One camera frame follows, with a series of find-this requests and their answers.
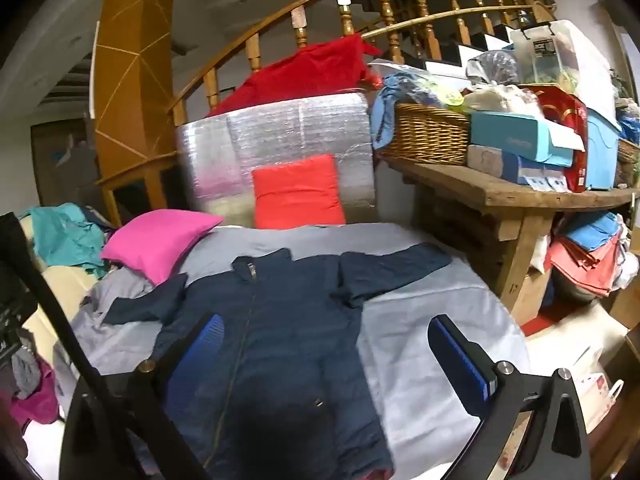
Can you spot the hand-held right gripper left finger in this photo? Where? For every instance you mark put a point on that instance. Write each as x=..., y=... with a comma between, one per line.
x=200, y=360

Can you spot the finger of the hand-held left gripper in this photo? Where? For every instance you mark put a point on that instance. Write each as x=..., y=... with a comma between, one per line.
x=50, y=300

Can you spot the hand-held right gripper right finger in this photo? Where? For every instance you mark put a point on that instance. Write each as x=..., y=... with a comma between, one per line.
x=457, y=360

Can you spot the navy blue zip jacket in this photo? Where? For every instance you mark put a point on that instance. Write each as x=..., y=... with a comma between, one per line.
x=280, y=320

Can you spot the teal clothes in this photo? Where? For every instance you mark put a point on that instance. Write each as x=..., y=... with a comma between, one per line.
x=70, y=235

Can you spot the pile of folded clothes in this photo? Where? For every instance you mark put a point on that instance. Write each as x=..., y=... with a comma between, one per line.
x=585, y=255

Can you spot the cream sofa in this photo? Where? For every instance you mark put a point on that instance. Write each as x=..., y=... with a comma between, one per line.
x=60, y=290

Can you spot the grey sweatshirt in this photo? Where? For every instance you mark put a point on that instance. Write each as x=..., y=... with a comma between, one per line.
x=425, y=310

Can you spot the grey knitted cloth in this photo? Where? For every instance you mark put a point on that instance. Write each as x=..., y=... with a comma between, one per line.
x=22, y=367

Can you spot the magenta cloth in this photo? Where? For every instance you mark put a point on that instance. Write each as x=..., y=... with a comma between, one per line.
x=35, y=400

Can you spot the cream box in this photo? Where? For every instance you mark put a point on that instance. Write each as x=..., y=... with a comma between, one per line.
x=575, y=340

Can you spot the pink pillow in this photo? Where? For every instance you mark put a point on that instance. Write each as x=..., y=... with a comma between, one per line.
x=155, y=240

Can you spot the wooden table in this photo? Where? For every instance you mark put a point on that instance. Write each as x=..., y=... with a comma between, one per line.
x=500, y=190

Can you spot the red-orange pillow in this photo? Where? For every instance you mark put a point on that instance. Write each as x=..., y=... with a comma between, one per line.
x=297, y=192

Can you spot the blue and white box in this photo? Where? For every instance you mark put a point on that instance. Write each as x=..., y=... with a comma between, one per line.
x=520, y=167

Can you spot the teal cardboard box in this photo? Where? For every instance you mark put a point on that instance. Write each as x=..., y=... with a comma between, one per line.
x=510, y=135

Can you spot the silver foil wrapped bundle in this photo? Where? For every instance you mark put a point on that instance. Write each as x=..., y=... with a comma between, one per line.
x=280, y=130

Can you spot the wooden pillar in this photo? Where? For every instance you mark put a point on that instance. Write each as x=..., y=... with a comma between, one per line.
x=130, y=60

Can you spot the blue plastic bin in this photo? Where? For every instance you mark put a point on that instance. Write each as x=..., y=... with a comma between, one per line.
x=600, y=150

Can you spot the light blue cloth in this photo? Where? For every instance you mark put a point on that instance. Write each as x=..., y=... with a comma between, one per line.
x=390, y=105

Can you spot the small wicker basket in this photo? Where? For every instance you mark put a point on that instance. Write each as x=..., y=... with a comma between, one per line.
x=627, y=152

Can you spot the red gift box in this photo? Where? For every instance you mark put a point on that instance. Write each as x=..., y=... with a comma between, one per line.
x=565, y=110

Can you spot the clear plastic bag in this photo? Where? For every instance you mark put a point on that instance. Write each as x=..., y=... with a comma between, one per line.
x=492, y=67

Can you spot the red cloth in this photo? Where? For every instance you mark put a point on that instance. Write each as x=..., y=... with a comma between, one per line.
x=300, y=75

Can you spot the white plastic bag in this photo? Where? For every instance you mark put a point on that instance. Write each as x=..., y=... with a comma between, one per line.
x=575, y=55

